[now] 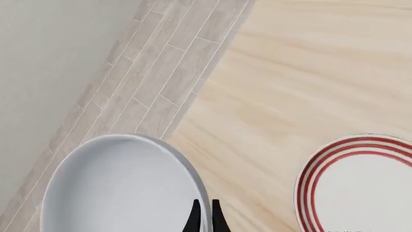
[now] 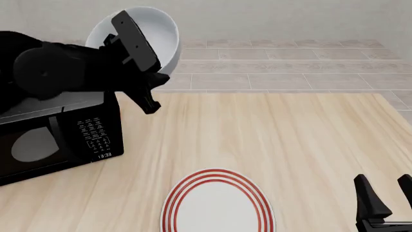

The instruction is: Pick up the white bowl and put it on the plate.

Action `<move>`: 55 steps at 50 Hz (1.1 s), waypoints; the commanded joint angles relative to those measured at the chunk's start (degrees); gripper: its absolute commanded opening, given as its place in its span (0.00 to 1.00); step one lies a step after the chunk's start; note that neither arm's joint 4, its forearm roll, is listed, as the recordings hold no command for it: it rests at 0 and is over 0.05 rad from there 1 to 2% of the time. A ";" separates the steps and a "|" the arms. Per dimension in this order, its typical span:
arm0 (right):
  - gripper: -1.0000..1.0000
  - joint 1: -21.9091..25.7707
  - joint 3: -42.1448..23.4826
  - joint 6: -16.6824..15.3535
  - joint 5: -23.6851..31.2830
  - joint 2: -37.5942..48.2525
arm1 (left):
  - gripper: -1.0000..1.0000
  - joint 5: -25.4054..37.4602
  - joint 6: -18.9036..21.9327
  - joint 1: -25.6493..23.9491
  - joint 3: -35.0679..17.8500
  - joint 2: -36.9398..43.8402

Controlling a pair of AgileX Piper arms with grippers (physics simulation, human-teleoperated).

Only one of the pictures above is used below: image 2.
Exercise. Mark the white plate with red rings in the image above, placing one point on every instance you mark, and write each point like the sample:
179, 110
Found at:
215, 207

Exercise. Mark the white bowl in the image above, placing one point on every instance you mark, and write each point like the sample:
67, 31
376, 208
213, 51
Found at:
161, 36

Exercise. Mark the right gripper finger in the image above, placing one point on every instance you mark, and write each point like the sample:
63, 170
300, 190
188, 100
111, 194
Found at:
407, 191
370, 203

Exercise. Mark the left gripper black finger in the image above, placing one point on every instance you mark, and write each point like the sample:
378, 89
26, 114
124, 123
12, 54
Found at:
160, 79

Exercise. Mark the black flat plate on stalk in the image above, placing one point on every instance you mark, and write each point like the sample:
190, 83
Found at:
135, 41

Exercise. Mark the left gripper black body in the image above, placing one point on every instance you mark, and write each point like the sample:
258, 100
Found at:
147, 101

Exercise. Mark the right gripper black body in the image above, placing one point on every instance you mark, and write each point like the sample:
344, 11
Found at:
386, 226

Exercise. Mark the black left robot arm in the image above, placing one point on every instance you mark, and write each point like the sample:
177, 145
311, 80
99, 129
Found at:
48, 70

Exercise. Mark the black microwave oven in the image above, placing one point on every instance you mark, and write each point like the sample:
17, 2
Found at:
80, 135

